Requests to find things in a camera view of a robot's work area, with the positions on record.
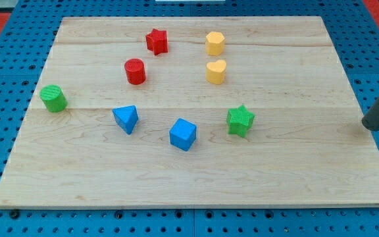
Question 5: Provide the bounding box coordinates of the green star block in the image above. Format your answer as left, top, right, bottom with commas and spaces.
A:
226, 105, 255, 138

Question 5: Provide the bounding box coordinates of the red star block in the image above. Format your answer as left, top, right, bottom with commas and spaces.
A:
145, 28, 168, 55

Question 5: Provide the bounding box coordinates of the blue cube block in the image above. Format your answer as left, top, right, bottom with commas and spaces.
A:
169, 118, 197, 151

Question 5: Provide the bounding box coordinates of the yellow heart block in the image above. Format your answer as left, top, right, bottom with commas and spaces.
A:
206, 59, 227, 85

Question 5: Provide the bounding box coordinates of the light wooden board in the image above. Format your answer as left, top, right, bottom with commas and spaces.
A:
0, 16, 379, 210

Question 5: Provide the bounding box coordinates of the blue triangle block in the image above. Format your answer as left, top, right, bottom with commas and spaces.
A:
112, 105, 139, 135

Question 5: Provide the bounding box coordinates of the red cylinder block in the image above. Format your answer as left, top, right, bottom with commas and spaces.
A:
124, 58, 146, 85

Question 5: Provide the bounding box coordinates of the yellow hexagon block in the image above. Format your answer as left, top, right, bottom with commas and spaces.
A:
205, 32, 225, 56

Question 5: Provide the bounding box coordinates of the green cylinder block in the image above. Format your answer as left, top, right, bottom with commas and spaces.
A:
39, 84, 68, 113

